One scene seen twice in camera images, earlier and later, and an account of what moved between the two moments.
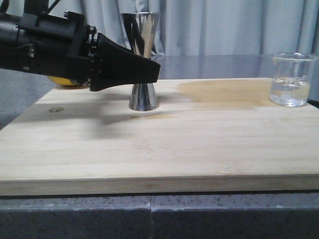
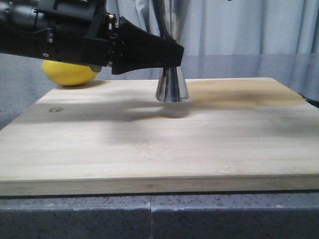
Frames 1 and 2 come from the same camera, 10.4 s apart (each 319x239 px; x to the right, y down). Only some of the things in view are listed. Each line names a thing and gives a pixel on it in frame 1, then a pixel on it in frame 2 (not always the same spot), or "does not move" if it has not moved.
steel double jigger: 140,29 to 172,17
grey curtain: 208,28 does not move
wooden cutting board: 209,135 does not move
